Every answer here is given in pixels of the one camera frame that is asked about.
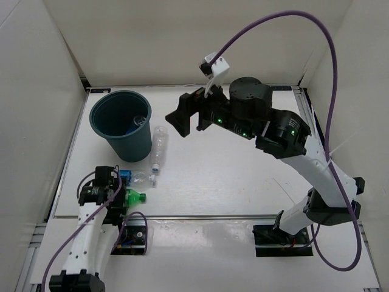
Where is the green plastic soda bottle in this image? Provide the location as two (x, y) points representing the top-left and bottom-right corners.
(126, 189), (146, 206)

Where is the clear bottle blue label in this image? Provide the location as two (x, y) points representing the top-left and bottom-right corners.
(126, 115), (146, 134)
(119, 170), (156, 187)

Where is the clear unlabelled plastic bottle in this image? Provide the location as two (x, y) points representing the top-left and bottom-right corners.
(150, 126), (168, 173)

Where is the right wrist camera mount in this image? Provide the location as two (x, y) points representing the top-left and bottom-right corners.
(199, 52), (230, 98)

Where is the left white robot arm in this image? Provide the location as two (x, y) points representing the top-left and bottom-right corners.
(41, 166), (128, 291)

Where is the clear bottle blue label lying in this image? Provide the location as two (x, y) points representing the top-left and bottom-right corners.
(119, 170), (156, 187)

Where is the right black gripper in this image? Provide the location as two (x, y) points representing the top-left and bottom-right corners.
(166, 75), (256, 141)

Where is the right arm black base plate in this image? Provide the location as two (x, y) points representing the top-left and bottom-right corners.
(252, 224), (313, 257)

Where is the dark teal plastic bin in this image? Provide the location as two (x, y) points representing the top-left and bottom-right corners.
(89, 90), (152, 162)

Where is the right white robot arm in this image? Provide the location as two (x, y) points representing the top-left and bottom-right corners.
(165, 77), (365, 243)

